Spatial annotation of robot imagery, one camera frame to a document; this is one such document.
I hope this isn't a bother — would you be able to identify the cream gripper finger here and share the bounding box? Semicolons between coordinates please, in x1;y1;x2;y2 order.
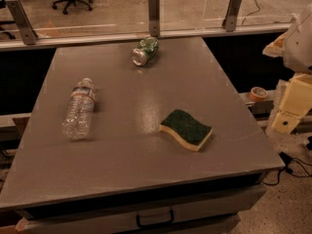
272;74;312;134

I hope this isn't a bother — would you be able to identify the clear plastic water bottle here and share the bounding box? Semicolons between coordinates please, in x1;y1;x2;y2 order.
62;78;96;140

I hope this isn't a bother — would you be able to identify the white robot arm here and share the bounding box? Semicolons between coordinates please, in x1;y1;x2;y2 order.
262;4;312;134

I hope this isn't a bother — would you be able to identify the orange tape roll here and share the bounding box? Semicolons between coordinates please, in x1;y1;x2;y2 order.
250;87;268;102

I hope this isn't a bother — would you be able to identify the green yellow sponge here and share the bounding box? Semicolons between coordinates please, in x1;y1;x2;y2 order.
159;109;213;152

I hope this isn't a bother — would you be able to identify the table drawer front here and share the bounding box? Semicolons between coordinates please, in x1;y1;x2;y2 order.
16;184;265;234

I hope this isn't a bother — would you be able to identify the green soda can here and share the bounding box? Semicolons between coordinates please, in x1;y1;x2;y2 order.
132;36;159;66

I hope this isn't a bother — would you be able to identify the black floor cable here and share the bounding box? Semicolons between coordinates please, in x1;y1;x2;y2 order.
261;151;312;186

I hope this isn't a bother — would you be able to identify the right metal bracket post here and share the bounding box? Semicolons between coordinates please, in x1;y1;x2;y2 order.
222;0;242;32

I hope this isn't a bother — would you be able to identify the metal bracket post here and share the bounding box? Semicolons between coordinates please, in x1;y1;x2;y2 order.
6;0;38;45
148;0;160;37
222;0;242;32

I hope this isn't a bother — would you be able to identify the middle metal bracket post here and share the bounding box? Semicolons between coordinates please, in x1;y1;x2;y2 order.
148;0;160;37

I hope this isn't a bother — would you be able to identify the black drawer handle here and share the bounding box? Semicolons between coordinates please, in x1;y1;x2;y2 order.
136;210;175;229

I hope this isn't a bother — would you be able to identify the left metal bracket post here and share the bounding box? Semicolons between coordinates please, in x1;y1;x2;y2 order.
6;0;38;45

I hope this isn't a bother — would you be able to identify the metal guard rail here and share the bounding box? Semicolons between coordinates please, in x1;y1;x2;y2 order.
0;22;292;52

